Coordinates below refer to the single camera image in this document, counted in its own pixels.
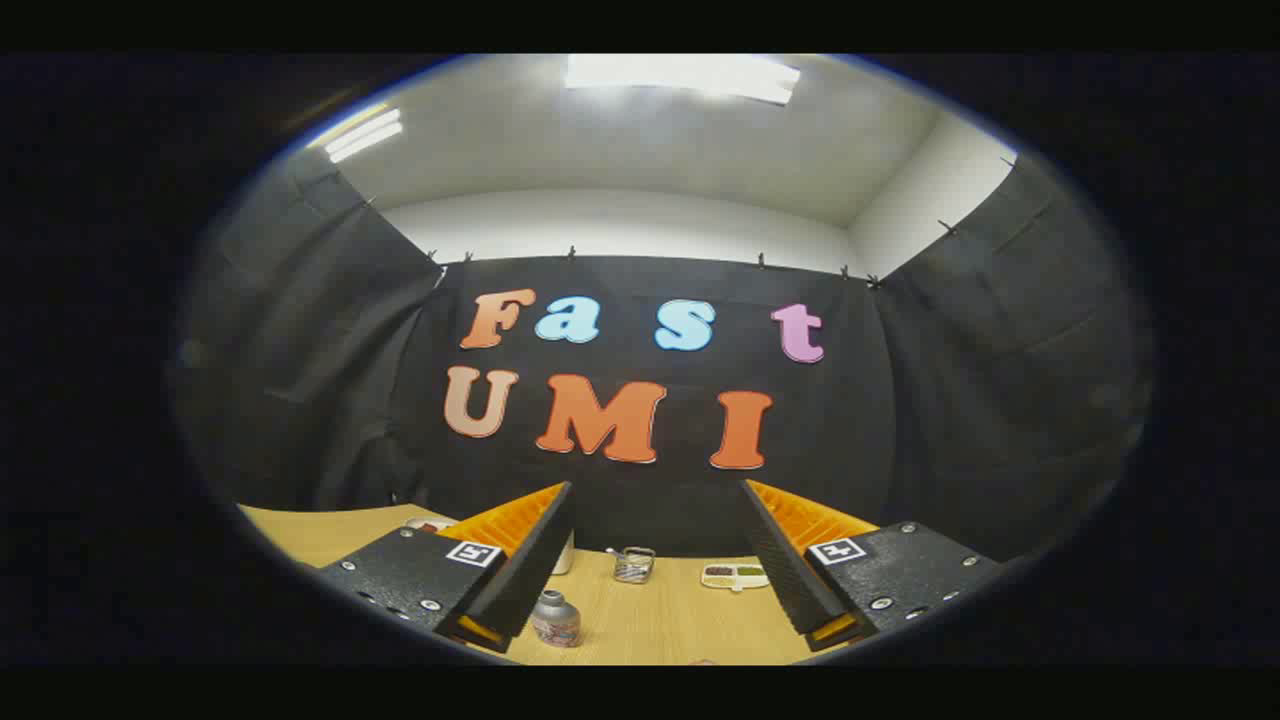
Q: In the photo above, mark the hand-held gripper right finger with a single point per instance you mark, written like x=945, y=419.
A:
x=785, y=560

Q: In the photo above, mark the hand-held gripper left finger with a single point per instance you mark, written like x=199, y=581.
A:
x=535, y=550

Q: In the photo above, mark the silver bottle with printed label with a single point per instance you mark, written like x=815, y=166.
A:
x=557, y=622

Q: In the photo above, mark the white toaster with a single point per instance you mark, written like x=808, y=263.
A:
x=565, y=555

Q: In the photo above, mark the white divided condiment dish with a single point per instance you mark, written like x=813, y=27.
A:
x=733, y=575

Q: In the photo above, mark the small white plate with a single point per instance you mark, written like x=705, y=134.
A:
x=425, y=523

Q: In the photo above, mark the wooden table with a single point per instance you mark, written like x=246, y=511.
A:
x=660, y=620

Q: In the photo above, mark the ceiling strip light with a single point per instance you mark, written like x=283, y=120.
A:
x=362, y=134

